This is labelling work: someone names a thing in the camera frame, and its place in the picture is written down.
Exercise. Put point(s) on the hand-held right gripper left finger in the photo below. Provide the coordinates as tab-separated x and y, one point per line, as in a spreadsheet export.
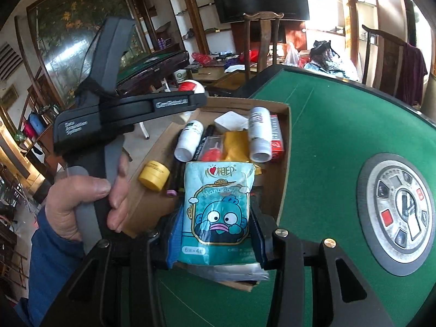
172	245

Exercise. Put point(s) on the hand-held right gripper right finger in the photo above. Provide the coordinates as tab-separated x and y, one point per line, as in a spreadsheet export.
259	248

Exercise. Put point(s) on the clear plastic white packet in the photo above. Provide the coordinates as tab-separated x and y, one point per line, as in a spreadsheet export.
231	272

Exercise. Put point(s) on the brown cardboard box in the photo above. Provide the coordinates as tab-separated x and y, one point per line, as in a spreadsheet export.
160	207

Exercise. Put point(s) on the teal cartoon tissue packet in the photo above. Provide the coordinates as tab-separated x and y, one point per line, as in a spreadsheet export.
218	211

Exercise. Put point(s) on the yellow round jar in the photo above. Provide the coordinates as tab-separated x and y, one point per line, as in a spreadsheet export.
153	175

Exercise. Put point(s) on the white bottle green label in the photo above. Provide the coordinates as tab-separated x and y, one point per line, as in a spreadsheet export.
189	139

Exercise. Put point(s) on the yellow snack packet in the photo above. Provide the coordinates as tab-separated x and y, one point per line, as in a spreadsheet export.
236	146

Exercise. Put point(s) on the black marker green cap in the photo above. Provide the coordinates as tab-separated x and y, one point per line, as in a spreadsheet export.
204	143

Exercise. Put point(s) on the grey red glue box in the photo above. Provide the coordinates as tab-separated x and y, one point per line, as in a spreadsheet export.
276	139

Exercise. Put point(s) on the white bottle red label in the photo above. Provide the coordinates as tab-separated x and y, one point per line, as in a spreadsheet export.
259	133

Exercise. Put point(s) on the white rectangular block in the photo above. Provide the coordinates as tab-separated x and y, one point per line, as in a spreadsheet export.
231	121

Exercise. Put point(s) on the person's left forearm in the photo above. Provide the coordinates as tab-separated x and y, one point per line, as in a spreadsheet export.
47	272

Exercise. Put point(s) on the person's left hand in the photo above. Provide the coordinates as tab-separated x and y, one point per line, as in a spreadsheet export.
64	204

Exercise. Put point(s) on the dark mahjong table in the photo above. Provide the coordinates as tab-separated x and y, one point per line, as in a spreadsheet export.
150	66

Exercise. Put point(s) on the white bucket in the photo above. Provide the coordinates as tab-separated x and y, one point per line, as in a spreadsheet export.
180	75

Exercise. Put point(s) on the red white round object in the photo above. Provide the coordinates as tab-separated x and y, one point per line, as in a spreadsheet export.
192	87

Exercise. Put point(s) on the large flower painting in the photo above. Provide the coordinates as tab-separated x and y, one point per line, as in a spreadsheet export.
68	13

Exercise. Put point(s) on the red plastic bag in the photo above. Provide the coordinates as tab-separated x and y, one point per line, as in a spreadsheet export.
201	58

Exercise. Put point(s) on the cluttered low wooden table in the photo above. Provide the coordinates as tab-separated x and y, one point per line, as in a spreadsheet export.
218	75

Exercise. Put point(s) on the round table control panel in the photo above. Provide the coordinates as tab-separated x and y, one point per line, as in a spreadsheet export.
374	184

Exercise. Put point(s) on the wooden chair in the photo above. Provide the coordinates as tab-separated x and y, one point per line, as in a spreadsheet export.
262	41
385	61

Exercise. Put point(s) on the white plastic bag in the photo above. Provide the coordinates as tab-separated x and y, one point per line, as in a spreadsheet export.
291	54

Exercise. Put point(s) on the black plastic bag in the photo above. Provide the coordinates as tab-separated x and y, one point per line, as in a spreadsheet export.
327	58

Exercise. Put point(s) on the purple cloth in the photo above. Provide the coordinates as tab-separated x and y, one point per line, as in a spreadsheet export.
412	75

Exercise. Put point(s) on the white wall vent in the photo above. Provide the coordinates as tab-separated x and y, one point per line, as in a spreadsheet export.
10	61

